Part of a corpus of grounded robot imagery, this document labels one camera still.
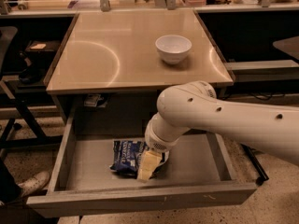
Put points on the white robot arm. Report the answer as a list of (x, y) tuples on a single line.
[(273, 129)]

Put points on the white shoe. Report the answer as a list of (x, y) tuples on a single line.
[(34, 183)]

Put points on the blue chip bag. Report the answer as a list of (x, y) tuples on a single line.
[(127, 156)]

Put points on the paper label under counter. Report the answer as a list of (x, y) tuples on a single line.
[(92, 100)]

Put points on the grey open drawer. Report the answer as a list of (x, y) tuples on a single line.
[(198, 173)]

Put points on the black table leg bar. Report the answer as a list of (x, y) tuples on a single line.
[(258, 167)]

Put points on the grey cabinet with counter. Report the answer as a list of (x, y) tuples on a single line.
[(115, 51)]

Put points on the white ceramic bowl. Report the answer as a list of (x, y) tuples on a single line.
[(173, 49)]

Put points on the black desk frame left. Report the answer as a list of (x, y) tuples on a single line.
[(41, 138)]

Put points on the black box on shelf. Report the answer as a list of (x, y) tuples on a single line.
[(43, 46)]

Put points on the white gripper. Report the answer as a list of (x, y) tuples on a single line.
[(157, 141)]

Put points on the grey office chair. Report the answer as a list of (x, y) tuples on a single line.
[(7, 33)]

